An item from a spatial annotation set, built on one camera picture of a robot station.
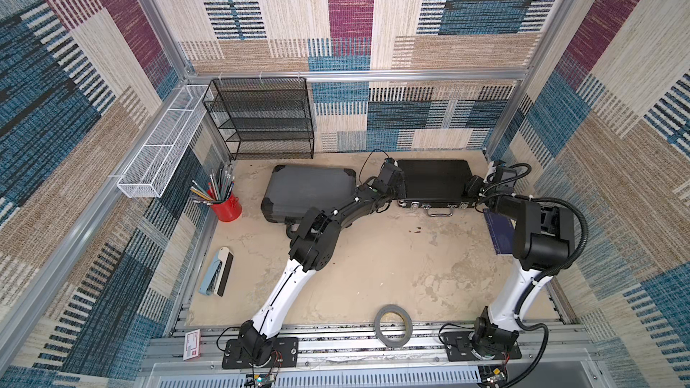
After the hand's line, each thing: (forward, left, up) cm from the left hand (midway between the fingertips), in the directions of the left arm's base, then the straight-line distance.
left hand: (410, 191), depth 101 cm
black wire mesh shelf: (+29, +57, +13) cm, 65 cm away
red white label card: (-47, +67, -6) cm, 82 cm away
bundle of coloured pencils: (-1, +69, +4) cm, 69 cm away
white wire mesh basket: (-10, +75, +28) cm, 81 cm away
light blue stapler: (-29, +64, -4) cm, 71 cm away
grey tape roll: (-44, +7, -4) cm, 44 cm away
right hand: (+3, -24, 0) cm, 24 cm away
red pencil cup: (-4, +68, -5) cm, 68 cm away
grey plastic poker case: (-3, +43, +6) cm, 43 cm away
